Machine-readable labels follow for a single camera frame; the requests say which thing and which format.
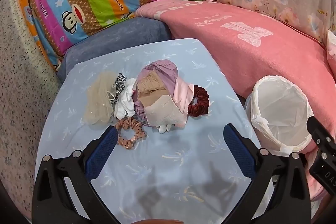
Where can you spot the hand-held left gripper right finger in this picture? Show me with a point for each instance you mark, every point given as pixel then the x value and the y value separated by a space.
pixel 240 153

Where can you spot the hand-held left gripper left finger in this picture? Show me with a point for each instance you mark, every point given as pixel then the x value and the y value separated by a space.
pixel 101 150

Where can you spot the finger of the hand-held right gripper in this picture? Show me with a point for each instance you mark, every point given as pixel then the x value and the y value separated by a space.
pixel 319 132

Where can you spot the peach polka dot scrunchie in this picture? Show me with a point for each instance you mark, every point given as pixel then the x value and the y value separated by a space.
pixel 131 124

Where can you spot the bin with white plastic liner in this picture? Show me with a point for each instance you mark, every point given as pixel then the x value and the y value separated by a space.
pixel 278 108

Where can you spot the white sock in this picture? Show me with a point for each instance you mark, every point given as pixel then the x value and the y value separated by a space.
pixel 164 129
pixel 126 103

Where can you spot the beige mesh cloth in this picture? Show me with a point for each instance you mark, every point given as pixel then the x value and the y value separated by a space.
pixel 98 100

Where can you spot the dark red velvet scrunchie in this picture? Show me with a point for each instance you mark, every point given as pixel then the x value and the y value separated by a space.
pixel 202 103

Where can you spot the light blue palm-print tablecloth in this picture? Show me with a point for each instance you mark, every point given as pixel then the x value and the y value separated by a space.
pixel 170 161

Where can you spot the leopard print scrunchie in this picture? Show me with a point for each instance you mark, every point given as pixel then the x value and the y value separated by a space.
pixel 120 82

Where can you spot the woven fabric swatch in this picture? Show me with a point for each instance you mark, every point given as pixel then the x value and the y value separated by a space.
pixel 162 111

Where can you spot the white cloth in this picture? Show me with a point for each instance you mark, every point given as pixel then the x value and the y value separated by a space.
pixel 332 50

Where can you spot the tan fabric swatch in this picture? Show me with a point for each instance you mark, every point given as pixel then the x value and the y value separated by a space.
pixel 151 85

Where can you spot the pink satin swatch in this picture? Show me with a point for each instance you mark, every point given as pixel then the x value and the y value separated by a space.
pixel 182 92

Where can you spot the grey speckled cloth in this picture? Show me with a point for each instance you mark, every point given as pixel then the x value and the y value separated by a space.
pixel 21 108

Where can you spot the purple satin cloth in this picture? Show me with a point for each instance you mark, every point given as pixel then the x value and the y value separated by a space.
pixel 160 69

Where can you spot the blue-grey cushion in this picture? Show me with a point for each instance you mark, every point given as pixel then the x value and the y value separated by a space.
pixel 118 37

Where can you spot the pink blanket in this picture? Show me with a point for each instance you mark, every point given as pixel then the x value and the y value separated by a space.
pixel 236 37

